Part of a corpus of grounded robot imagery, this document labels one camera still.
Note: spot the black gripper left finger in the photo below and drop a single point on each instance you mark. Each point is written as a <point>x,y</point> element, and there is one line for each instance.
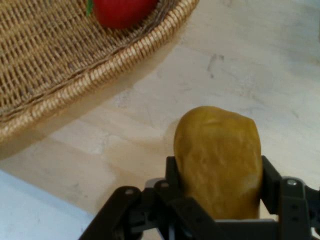
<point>150,215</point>

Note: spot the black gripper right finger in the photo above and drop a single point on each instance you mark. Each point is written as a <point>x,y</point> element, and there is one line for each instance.
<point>295,210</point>

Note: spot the brown toy potato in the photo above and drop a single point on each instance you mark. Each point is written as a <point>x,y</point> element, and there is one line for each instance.
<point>217,160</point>

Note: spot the wooden cutting board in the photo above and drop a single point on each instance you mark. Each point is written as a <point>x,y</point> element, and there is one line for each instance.
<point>225,80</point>

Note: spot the woven wicker basket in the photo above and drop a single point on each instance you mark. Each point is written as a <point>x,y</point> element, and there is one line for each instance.
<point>50,55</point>

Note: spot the red toy pepper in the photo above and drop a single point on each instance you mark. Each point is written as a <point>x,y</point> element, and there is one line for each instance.
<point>125,12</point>

